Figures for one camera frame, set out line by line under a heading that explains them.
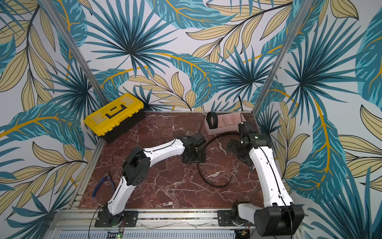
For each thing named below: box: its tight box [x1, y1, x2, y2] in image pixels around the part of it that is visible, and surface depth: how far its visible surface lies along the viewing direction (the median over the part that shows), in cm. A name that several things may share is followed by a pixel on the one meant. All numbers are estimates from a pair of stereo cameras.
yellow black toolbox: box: [84, 92, 146, 144], surface depth 97 cm
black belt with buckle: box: [205, 111, 219, 129], surface depth 102 cm
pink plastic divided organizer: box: [204, 112, 247, 135], surface depth 111 cm
